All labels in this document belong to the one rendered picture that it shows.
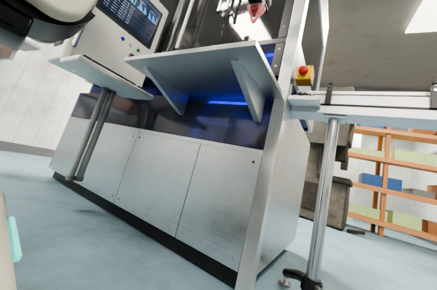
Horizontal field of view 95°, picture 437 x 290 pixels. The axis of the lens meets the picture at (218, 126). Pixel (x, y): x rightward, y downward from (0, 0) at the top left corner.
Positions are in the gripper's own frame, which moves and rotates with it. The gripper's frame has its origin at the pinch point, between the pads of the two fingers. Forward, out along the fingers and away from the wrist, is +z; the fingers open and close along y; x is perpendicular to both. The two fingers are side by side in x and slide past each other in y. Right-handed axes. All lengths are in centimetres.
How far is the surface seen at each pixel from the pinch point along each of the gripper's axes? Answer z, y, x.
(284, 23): -20.4, 27.4, -3.3
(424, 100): 18, 37, -62
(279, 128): 38.2, 25.4, -11.7
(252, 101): 31.3, 11.1, -2.5
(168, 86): 26, 8, 48
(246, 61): 22.6, -6.0, -4.8
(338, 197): 68, 360, -39
